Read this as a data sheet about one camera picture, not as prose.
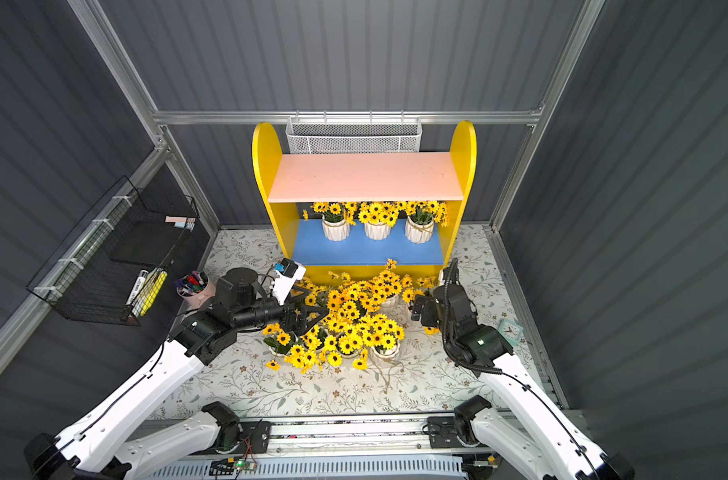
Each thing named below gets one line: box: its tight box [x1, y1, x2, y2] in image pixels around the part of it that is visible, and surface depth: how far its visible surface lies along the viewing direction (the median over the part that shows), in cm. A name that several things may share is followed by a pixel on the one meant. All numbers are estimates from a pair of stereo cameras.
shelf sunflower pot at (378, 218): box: [358, 201, 399, 240], surface depth 91 cm
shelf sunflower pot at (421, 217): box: [405, 200, 449, 244], surface depth 93 cm
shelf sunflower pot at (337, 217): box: [311, 202, 359, 242], surface depth 95 cm
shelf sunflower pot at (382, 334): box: [364, 313, 406, 364], surface depth 78 cm
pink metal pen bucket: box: [175, 270, 217, 309], surface depth 91 cm
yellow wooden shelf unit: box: [252, 121, 477, 278], surface depth 91 cm
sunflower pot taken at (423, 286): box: [402, 274, 436, 304], surface depth 88 cm
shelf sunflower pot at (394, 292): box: [370, 258, 415, 313], surface depth 88 cm
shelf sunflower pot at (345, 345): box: [324, 318, 369, 370], surface depth 76 cm
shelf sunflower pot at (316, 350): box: [284, 325, 343, 374], surface depth 75 cm
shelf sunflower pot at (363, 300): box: [346, 281, 383, 319], surface depth 86 cm
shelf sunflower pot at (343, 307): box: [323, 287, 366, 325], surface depth 83 cm
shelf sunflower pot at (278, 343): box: [262, 322, 299, 371], surface depth 80 cm
